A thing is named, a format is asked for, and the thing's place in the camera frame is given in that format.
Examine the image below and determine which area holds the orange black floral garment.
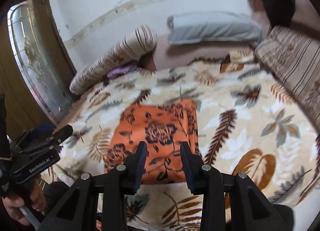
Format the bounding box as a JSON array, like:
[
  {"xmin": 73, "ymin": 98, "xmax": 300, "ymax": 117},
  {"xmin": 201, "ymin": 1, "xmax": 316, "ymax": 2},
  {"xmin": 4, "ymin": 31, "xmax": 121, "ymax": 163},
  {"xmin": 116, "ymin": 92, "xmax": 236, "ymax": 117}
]
[{"xmin": 104, "ymin": 99, "xmax": 200, "ymax": 184}]

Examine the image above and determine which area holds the person's left hand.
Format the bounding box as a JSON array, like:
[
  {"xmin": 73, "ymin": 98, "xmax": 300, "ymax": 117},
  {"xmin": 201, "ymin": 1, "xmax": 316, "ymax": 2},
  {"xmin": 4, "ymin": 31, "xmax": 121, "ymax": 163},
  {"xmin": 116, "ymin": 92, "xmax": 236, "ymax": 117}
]
[{"xmin": 2, "ymin": 176, "xmax": 46, "ymax": 226}]

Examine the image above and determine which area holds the cream leaf-print fleece blanket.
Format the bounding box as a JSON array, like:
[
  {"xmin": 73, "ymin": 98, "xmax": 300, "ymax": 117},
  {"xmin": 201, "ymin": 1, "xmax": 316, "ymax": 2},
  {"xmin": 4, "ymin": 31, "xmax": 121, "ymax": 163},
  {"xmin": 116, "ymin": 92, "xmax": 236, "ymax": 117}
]
[{"xmin": 42, "ymin": 59, "xmax": 319, "ymax": 230}]

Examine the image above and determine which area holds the wooden door with glass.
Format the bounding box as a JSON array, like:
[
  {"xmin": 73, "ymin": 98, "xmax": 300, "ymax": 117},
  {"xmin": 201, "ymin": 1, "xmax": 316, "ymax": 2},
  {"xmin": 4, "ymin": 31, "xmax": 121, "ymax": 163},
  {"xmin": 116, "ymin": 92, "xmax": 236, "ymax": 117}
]
[{"xmin": 1, "ymin": 0, "xmax": 75, "ymax": 139}]

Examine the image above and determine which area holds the purple satin cloth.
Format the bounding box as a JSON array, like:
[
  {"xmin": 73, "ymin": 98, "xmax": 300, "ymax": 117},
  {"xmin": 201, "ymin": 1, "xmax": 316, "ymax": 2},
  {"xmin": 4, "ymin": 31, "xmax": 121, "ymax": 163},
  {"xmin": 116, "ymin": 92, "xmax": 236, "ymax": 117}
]
[{"xmin": 107, "ymin": 61, "xmax": 138, "ymax": 80}]

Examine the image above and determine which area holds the mauve bed sheet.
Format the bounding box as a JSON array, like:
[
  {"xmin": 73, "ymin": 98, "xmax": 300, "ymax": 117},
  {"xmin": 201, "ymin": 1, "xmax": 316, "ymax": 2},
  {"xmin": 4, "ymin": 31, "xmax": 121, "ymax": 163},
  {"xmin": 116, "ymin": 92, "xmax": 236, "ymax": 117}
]
[{"xmin": 138, "ymin": 0, "xmax": 319, "ymax": 71}]

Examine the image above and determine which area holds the beige brown-striped bolster pillow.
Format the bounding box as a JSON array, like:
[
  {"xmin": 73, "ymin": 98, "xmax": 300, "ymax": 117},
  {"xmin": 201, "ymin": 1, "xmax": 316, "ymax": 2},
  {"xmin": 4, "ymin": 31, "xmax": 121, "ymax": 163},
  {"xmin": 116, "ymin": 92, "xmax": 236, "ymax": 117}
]
[{"xmin": 69, "ymin": 25, "xmax": 157, "ymax": 95}]

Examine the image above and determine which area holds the beige plaid striped cushion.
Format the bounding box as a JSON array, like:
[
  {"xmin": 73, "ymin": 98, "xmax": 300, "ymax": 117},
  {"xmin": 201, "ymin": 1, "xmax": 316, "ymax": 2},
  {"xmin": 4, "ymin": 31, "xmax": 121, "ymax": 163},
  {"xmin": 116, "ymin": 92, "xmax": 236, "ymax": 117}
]
[{"xmin": 255, "ymin": 26, "xmax": 319, "ymax": 128}]

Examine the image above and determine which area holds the grey quilted pillow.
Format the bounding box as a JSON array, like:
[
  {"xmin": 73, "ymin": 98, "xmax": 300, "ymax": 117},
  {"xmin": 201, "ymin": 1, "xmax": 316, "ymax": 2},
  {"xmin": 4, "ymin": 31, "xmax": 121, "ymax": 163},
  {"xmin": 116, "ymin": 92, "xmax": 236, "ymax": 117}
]
[{"xmin": 167, "ymin": 11, "xmax": 264, "ymax": 47}]

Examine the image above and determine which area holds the black cloth on bed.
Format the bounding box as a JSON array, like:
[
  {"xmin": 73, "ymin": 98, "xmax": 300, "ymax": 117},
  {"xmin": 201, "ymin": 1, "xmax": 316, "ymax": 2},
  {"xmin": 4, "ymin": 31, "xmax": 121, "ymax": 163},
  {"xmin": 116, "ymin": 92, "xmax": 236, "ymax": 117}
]
[{"xmin": 261, "ymin": 0, "xmax": 296, "ymax": 27}]

